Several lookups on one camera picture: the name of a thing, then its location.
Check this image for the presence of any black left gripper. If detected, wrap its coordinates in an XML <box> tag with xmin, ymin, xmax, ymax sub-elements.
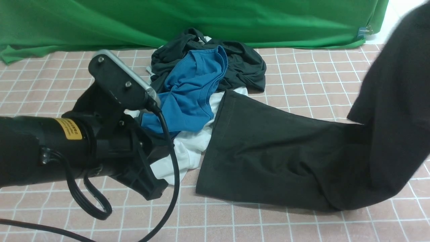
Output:
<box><xmin>62</xmin><ymin>82</ymin><xmax>169</xmax><ymax>201</ymax></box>

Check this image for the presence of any dark gray long-sleeved shirt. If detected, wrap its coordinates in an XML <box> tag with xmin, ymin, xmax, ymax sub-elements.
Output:
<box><xmin>196</xmin><ymin>2</ymin><xmax>430</xmax><ymax>212</ymax></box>

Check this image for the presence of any blue shirt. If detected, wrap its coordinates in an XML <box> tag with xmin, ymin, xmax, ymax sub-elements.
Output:
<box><xmin>159</xmin><ymin>46</ymin><xmax>228</xmax><ymax>136</ymax></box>

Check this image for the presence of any white shirt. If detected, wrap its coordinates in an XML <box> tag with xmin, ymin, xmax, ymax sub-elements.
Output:
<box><xmin>126</xmin><ymin>35</ymin><xmax>249</xmax><ymax>186</ymax></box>

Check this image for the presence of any dark teal gray shirt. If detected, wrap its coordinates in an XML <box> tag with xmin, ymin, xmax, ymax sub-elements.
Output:
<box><xmin>151</xmin><ymin>29</ymin><xmax>267</xmax><ymax>93</ymax></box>

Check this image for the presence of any green backdrop cloth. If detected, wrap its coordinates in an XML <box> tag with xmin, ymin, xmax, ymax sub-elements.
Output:
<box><xmin>0</xmin><ymin>0</ymin><xmax>388</xmax><ymax>64</ymax></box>

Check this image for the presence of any pink checkered tablecloth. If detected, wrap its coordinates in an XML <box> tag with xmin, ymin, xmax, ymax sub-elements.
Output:
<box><xmin>0</xmin><ymin>43</ymin><xmax>430</xmax><ymax>242</ymax></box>

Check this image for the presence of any blue binder clip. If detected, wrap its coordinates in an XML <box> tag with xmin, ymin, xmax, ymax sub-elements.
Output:
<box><xmin>356</xmin><ymin>26</ymin><xmax>374</xmax><ymax>39</ymax></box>

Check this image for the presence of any black left camera cable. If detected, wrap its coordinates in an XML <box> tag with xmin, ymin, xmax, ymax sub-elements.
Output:
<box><xmin>0</xmin><ymin>101</ymin><xmax>181</xmax><ymax>242</ymax></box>

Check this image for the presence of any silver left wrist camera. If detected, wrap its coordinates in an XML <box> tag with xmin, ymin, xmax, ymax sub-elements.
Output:
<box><xmin>88</xmin><ymin>49</ymin><xmax>161</xmax><ymax>112</ymax></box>

